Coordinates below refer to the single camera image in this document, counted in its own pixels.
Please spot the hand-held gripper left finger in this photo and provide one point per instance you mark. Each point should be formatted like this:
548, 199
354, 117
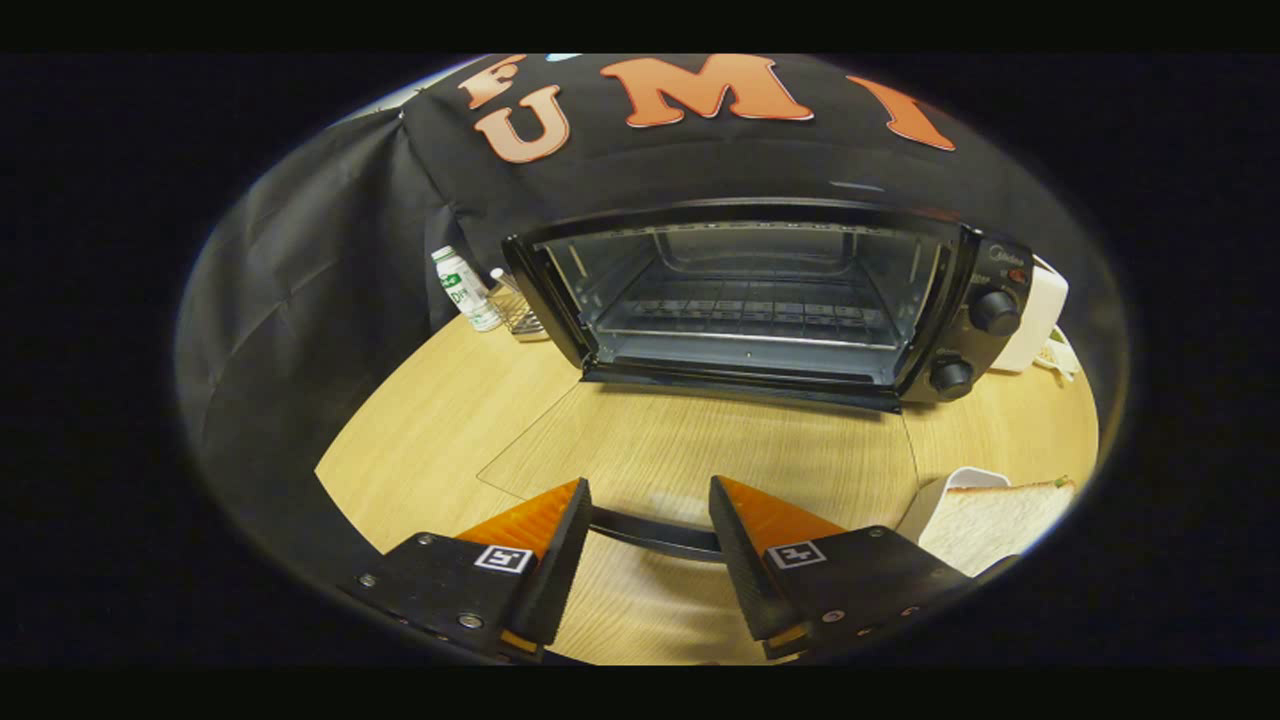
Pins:
560, 570

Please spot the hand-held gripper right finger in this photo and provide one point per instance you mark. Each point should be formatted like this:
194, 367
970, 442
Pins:
745, 570

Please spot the toast sandwich with lettuce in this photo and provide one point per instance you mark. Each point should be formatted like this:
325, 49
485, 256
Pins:
1000, 525

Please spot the black toaster oven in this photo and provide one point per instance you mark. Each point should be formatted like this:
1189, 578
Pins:
975, 345

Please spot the white bottle green label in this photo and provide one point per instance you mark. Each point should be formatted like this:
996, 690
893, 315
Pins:
462, 290

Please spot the black backdrop cloth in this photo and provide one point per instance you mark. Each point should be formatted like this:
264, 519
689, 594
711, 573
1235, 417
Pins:
300, 350

